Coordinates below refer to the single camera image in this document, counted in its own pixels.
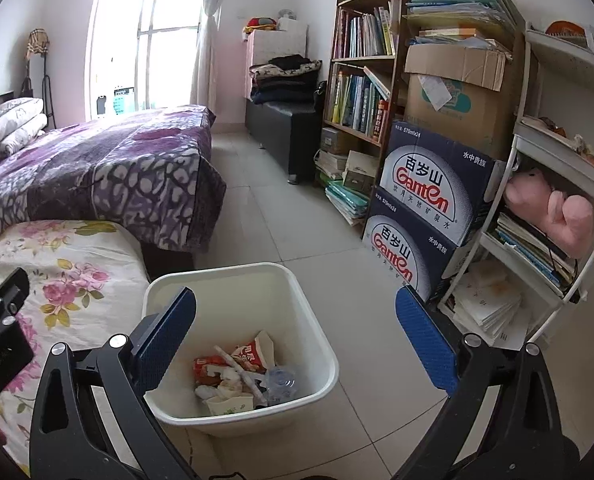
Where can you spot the white metal rack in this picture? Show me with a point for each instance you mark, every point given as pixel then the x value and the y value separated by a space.
pixel 552 70

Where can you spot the large brown cardboard box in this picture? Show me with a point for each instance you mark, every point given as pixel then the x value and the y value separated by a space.
pixel 457 125

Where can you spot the dark blue water carton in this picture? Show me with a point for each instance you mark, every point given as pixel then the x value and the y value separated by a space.
pixel 407 255
pixel 442 185

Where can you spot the stack of papers and folders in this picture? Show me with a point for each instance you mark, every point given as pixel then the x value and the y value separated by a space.
pixel 457 5

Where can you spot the red snack packet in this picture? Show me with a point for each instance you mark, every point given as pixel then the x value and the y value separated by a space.
pixel 209 367

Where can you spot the white tissue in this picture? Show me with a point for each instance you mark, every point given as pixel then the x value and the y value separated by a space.
pixel 227 385

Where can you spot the red plush toy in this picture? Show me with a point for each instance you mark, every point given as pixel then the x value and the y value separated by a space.
pixel 259 25

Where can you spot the pile of teal booklets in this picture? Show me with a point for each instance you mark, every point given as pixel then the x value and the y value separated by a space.
pixel 347 202

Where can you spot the black coat stand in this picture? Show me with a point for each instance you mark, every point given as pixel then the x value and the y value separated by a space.
pixel 39 60

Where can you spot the row of pale spined books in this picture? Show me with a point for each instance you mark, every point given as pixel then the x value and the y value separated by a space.
pixel 364 32

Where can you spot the red patterned paper cup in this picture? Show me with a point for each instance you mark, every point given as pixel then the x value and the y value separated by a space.
pixel 252 352

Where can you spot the stack of white papers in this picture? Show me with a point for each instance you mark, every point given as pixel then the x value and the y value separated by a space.
pixel 487 300

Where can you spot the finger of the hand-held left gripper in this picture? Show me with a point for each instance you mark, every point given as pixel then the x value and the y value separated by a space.
pixel 4 290

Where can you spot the white green print paper cup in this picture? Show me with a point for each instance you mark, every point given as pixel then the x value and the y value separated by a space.
pixel 229 405

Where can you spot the purple patterned blanket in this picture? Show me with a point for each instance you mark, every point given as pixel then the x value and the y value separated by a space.
pixel 102 160

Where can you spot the small grey box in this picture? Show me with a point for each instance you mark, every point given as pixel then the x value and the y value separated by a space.
pixel 337 141

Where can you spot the clear plastic bottle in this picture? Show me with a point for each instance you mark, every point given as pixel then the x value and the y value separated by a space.
pixel 279 384

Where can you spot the orange round item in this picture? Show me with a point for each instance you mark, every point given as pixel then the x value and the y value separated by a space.
pixel 567 32

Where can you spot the blue plastic basket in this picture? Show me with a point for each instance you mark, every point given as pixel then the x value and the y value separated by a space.
pixel 124 100

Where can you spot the patterned pillow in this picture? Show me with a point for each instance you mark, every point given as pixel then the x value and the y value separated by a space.
pixel 7 112
pixel 12 135

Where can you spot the large window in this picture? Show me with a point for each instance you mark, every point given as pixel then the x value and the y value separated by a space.
pixel 142 35

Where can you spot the small white fan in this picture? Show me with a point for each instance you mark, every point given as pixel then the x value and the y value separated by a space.
pixel 287 15

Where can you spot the white plastic trash bin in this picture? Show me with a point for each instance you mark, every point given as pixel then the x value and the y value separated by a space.
pixel 237 300

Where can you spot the black bag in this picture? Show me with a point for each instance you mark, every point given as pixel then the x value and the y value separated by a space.
pixel 322 97

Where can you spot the wooden bookshelf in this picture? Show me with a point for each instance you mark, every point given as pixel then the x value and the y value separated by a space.
pixel 402 85

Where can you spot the pink plush toy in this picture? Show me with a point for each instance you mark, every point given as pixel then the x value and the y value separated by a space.
pixel 552 210

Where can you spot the stack of rack books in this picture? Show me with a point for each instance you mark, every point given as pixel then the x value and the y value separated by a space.
pixel 532 250

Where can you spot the cream cardboard box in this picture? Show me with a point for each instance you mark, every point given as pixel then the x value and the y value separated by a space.
pixel 362 170

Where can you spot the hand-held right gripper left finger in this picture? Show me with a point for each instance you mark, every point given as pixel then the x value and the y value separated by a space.
pixel 167 340

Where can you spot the row of blue spined books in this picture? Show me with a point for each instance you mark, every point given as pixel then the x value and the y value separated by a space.
pixel 357 105

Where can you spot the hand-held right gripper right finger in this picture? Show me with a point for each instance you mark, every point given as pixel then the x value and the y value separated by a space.
pixel 424 340

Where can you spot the stack of dark clothes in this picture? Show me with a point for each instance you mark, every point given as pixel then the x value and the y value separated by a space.
pixel 284 80

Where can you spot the floral bed sheet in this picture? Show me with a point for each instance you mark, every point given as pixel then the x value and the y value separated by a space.
pixel 77 260

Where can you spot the white pink cabinet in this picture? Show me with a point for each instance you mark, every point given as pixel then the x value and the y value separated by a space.
pixel 279 47

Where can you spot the white curtain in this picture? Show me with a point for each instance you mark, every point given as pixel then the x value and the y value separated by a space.
pixel 206 35

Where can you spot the black bench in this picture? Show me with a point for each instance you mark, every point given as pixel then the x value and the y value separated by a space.
pixel 277 130

